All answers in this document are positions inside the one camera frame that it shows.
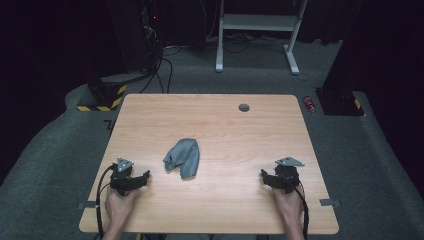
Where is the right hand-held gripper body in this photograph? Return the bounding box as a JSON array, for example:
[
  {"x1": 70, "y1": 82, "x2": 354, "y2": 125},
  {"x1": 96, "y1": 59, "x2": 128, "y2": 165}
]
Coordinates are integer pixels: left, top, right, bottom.
[{"x1": 272, "y1": 156, "x2": 305, "y2": 195}]

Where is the person's right hand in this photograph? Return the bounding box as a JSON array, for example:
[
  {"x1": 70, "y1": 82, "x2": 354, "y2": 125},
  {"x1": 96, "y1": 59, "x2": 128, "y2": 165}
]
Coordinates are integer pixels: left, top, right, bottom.
[{"x1": 271, "y1": 183, "x2": 305, "y2": 225}]

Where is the white metal stand frame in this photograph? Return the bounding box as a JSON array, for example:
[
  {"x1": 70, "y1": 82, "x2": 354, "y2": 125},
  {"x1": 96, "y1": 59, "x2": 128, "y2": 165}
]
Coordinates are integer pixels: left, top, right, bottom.
[{"x1": 215, "y1": 0, "x2": 310, "y2": 76}]

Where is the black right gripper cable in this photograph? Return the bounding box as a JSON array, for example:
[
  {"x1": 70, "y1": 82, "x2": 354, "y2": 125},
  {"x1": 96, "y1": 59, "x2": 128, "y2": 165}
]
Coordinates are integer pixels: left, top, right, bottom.
[{"x1": 285, "y1": 175, "x2": 310, "y2": 240}]

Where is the tangle of floor cables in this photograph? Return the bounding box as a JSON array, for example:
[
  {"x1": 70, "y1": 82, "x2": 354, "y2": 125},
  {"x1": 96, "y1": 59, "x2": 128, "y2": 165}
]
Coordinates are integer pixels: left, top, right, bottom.
[{"x1": 205, "y1": 31, "x2": 288, "y2": 54}]

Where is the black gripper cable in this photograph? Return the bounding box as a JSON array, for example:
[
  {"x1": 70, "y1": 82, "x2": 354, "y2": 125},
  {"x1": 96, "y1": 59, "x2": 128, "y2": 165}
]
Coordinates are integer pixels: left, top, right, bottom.
[
  {"x1": 95, "y1": 164, "x2": 116, "y2": 240},
  {"x1": 285, "y1": 175, "x2": 310, "y2": 240}
]

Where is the grey cloth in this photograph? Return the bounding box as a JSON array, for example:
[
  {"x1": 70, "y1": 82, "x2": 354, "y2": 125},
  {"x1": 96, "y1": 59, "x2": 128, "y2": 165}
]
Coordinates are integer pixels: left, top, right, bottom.
[{"x1": 162, "y1": 137, "x2": 202, "y2": 181}]

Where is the black floor cable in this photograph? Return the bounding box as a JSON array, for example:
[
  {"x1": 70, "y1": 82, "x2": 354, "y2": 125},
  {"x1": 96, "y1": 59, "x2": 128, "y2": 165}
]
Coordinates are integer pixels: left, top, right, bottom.
[
  {"x1": 138, "y1": 44, "x2": 165, "y2": 95},
  {"x1": 160, "y1": 56, "x2": 174, "y2": 95}
]

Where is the person's left hand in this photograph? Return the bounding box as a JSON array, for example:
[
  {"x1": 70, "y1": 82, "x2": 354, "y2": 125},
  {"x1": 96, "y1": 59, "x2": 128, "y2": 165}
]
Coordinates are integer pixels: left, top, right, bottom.
[{"x1": 104, "y1": 187, "x2": 140, "y2": 231}]

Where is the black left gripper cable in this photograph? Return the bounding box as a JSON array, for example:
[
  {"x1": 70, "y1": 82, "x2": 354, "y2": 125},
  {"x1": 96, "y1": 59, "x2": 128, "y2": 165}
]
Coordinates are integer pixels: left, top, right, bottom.
[{"x1": 95, "y1": 164, "x2": 116, "y2": 240}]

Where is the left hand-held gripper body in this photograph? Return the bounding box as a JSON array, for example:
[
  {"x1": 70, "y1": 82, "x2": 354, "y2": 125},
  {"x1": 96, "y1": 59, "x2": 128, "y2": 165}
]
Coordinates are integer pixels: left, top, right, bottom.
[{"x1": 109, "y1": 157, "x2": 135, "y2": 197}]

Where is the grey tape piece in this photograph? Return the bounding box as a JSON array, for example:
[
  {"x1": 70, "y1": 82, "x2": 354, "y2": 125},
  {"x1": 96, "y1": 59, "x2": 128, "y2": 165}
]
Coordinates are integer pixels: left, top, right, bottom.
[
  {"x1": 76, "y1": 200, "x2": 98, "y2": 211},
  {"x1": 318, "y1": 198, "x2": 342, "y2": 209}
]

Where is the red can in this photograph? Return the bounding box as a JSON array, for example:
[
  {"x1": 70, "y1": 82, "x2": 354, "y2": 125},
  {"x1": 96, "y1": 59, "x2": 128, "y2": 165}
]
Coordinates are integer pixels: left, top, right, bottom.
[{"x1": 302, "y1": 95, "x2": 317, "y2": 114}]

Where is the black yellow striped stand base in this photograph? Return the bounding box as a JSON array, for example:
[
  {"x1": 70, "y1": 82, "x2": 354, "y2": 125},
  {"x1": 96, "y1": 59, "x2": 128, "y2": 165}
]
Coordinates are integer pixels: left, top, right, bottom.
[{"x1": 76, "y1": 73, "x2": 129, "y2": 113}]

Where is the black equipment tower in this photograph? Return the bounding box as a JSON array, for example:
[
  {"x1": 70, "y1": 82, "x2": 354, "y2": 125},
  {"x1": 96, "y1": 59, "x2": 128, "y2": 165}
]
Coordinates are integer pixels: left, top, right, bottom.
[{"x1": 105, "y1": 0, "x2": 165, "y2": 74}]

